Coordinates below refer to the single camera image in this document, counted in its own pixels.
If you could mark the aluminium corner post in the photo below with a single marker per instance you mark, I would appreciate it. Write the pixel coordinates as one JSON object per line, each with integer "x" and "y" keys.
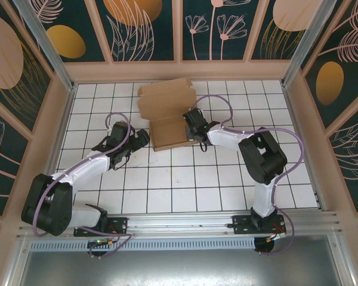
{"x": 47, "y": 47}
{"x": 304, "y": 41}

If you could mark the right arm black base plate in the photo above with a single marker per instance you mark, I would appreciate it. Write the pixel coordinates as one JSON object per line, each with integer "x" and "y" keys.
{"x": 241, "y": 225}

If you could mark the brown cardboard box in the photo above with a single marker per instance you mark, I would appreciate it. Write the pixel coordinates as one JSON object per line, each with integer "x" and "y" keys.
{"x": 167, "y": 104}

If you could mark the grey metal sheet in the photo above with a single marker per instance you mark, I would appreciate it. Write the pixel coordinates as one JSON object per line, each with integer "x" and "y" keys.
{"x": 182, "y": 268}

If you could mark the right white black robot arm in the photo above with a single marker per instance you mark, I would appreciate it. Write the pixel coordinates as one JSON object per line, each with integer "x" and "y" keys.
{"x": 262, "y": 161}

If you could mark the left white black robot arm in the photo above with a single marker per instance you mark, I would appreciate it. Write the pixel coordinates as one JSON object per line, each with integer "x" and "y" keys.
{"x": 83, "y": 169}

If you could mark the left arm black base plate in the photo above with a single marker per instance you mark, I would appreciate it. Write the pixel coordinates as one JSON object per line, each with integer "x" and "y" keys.
{"x": 119, "y": 225}

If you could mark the aluminium mounting rail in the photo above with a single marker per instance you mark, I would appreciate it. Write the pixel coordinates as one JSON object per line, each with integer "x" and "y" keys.
{"x": 182, "y": 222}

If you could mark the small green circuit board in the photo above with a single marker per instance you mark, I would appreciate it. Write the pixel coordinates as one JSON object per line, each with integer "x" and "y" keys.
{"x": 100, "y": 242}

